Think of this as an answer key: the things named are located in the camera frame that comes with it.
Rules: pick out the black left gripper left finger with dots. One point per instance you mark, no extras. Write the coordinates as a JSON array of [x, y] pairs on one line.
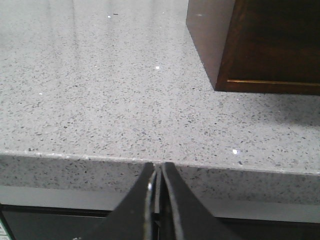
[[132, 219]]

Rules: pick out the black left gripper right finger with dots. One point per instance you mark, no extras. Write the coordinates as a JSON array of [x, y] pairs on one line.
[[183, 216]]

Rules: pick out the dark wooden drawer cabinet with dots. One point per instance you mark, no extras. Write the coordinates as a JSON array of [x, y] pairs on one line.
[[258, 46]]

